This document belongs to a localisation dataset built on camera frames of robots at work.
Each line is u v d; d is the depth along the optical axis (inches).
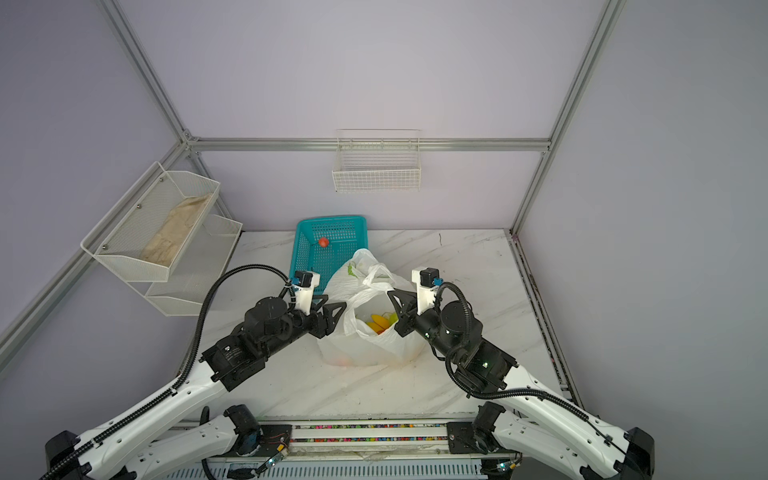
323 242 44.9
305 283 23.8
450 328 18.8
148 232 29.6
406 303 23.0
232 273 22.1
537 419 18.0
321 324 24.9
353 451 28.8
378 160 42.2
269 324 20.5
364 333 25.8
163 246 29.6
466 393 19.8
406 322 22.5
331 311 25.3
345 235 45.1
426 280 21.6
